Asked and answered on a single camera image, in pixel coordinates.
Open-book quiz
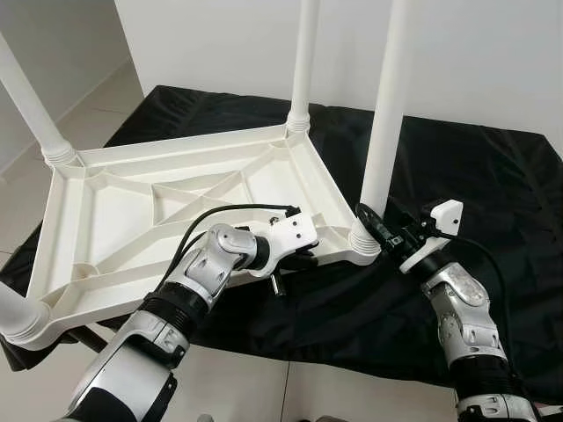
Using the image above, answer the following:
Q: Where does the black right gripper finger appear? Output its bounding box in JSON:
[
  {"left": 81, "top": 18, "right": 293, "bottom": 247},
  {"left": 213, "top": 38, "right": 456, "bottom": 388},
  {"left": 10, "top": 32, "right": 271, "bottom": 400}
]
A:
[{"left": 356, "top": 204, "right": 393, "bottom": 248}]

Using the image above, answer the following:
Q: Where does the white plastic table top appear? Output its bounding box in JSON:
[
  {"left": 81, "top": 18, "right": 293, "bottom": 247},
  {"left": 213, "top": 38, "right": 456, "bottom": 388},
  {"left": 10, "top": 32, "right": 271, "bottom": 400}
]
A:
[{"left": 0, "top": 123, "right": 384, "bottom": 351}]

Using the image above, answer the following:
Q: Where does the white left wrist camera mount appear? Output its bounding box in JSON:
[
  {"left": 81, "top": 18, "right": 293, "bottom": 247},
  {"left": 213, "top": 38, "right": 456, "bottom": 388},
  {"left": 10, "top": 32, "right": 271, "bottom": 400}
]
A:
[{"left": 255, "top": 208, "right": 319, "bottom": 278}]

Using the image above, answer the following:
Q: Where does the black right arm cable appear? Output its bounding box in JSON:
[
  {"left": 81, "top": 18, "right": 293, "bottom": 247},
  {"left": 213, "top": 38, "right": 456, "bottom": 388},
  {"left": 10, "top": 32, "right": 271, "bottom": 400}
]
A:
[{"left": 431, "top": 230, "right": 513, "bottom": 388}]

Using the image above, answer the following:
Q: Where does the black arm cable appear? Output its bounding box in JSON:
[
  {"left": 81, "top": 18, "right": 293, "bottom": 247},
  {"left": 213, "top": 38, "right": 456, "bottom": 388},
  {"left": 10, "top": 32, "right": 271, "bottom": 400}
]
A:
[
  {"left": 172, "top": 204, "right": 300, "bottom": 282},
  {"left": 431, "top": 230, "right": 513, "bottom": 388}
]

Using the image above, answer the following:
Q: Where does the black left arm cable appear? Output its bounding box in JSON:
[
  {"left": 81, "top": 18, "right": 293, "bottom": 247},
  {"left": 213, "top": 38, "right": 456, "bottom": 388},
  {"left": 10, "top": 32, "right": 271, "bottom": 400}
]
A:
[{"left": 172, "top": 204, "right": 300, "bottom": 282}]

